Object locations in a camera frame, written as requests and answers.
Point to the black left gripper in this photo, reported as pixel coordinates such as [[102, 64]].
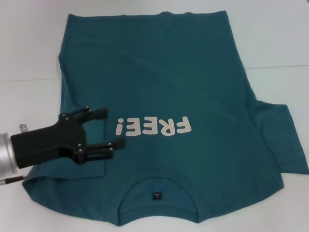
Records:
[[53, 142]]

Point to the teal FREE! print T-shirt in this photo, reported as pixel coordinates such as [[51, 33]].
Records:
[[169, 72]]

